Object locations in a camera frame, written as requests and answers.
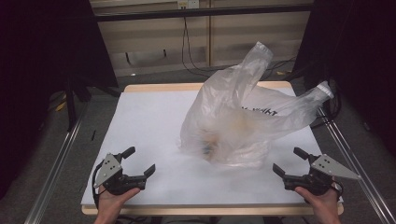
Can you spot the metal floor rail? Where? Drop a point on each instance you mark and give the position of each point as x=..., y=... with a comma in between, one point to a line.
x=355, y=155
x=53, y=174

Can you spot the black curtain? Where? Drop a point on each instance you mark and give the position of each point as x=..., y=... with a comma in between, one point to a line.
x=358, y=56
x=37, y=62

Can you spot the person's right hand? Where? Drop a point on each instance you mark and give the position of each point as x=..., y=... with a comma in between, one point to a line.
x=325, y=205

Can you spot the black metal stand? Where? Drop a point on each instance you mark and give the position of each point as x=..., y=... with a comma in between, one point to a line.
x=71, y=99

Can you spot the white table cover sheet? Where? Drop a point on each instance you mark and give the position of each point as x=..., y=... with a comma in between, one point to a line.
x=149, y=124

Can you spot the white wall socket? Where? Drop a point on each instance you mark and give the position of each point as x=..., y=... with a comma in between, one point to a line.
x=188, y=3

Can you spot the black horizontal bar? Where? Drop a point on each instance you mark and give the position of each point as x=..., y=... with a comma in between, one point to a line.
x=202, y=12

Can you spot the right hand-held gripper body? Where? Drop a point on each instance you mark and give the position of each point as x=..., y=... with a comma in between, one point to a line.
x=323, y=168

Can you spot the translucent white plastic bag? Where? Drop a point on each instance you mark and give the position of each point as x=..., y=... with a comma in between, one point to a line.
x=230, y=124

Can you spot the person's left hand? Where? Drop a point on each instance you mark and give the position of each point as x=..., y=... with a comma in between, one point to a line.
x=110, y=203

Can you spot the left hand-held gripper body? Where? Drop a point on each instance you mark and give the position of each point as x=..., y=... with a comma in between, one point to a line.
x=109, y=170

